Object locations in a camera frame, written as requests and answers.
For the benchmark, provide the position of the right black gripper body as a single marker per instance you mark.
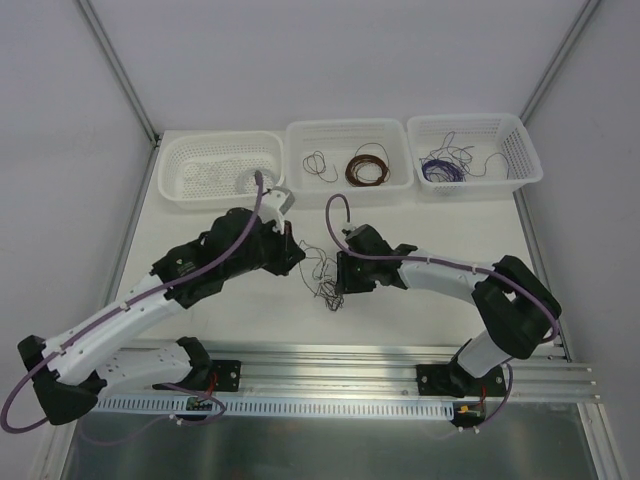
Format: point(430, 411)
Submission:
point(347, 275)

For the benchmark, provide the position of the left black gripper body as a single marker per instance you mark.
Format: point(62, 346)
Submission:
point(288, 252)

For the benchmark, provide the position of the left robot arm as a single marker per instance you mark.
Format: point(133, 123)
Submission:
point(71, 372)

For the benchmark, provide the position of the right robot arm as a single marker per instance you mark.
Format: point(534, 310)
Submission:
point(518, 312)

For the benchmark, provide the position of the left white perforated basket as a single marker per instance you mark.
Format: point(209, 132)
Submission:
point(205, 170)

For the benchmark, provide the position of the white perforated basket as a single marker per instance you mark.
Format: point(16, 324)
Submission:
point(205, 170)
point(472, 157)
point(317, 152)

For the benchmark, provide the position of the middle white perforated basket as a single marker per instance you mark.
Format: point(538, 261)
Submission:
point(317, 152)

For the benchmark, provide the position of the right white perforated basket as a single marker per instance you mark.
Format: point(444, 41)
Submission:
point(472, 157)

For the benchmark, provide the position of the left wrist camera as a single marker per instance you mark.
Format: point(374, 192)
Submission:
point(275, 203)

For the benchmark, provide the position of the aluminium mounting rail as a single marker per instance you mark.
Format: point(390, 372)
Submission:
point(389, 372)

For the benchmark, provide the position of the left frame post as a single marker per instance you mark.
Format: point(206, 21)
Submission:
point(118, 70)

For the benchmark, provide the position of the frame post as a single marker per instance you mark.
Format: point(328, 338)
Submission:
point(567, 45)
point(118, 70)

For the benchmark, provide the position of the white slotted cable duct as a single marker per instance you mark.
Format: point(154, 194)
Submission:
point(189, 405)

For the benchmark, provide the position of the right frame post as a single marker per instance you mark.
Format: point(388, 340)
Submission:
point(567, 45)

